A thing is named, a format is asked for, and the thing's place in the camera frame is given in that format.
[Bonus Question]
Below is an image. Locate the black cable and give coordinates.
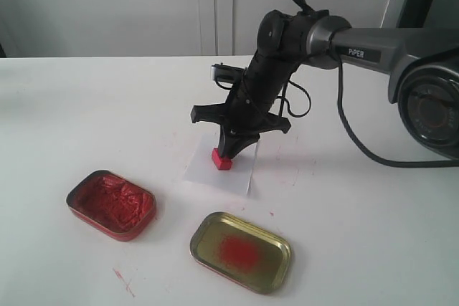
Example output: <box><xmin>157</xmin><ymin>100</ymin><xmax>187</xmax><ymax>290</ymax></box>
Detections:
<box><xmin>214</xmin><ymin>0</ymin><xmax>459</xmax><ymax>168</ymax></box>

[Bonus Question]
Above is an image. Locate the white paper sheet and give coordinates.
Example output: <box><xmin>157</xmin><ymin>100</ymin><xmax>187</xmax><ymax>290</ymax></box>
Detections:
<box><xmin>183</xmin><ymin>133</ymin><xmax>258</xmax><ymax>196</ymax></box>

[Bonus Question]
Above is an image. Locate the white cabinet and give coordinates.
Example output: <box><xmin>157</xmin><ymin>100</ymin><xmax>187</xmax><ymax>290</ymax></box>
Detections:
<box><xmin>1</xmin><ymin>0</ymin><xmax>404</xmax><ymax>57</ymax></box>

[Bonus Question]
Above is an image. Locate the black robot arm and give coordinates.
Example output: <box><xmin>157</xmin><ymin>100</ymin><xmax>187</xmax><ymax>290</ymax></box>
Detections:
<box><xmin>191</xmin><ymin>10</ymin><xmax>458</xmax><ymax>168</ymax></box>

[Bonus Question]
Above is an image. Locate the red stamp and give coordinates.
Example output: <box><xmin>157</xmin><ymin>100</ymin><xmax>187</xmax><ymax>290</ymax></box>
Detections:
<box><xmin>211</xmin><ymin>148</ymin><xmax>232</xmax><ymax>171</ymax></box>

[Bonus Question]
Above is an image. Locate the red ink tin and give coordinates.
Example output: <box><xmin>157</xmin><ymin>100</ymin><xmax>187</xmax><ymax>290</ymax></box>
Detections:
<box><xmin>66</xmin><ymin>170</ymin><xmax>156</xmax><ymax>242</ymax></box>

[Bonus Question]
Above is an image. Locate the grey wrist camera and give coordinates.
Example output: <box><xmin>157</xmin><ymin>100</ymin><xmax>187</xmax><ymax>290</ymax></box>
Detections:
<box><xmin>211</xmin><ymin>63</ymin><xmax>245</xmax><ymax>84</ymax></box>

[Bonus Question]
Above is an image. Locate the gold tin lid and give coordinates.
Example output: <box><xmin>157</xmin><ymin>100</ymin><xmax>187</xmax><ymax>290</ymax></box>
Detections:
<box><xmin>189</xmin><ymin>212</ymin><xmax>292</xmax><ymax>295</ymax></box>

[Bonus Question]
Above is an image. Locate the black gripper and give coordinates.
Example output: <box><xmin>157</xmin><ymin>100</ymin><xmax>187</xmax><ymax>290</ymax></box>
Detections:
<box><xmin>191</xmin><ymin>83</ymin><xmax>290</xmax><ymax>159</ymax></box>

